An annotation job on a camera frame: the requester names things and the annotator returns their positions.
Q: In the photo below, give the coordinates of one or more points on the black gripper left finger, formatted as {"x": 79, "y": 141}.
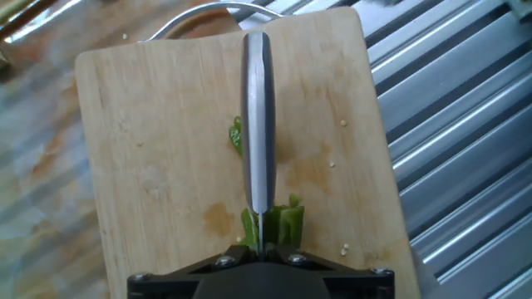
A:
{"x": 230, "y": 255}

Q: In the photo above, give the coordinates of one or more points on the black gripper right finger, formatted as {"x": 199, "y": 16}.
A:
{"x": 296, "y": 255}

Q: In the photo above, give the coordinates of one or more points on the green chili pepper piece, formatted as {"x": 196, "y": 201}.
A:
{"x": 236, "y": 137}

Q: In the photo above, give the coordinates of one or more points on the steel kitchen knife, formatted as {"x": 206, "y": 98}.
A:
{"x": 258, "y": 116}

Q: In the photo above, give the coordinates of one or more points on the bamboo cutting board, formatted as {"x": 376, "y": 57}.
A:
{"x": 166, "y": 145}

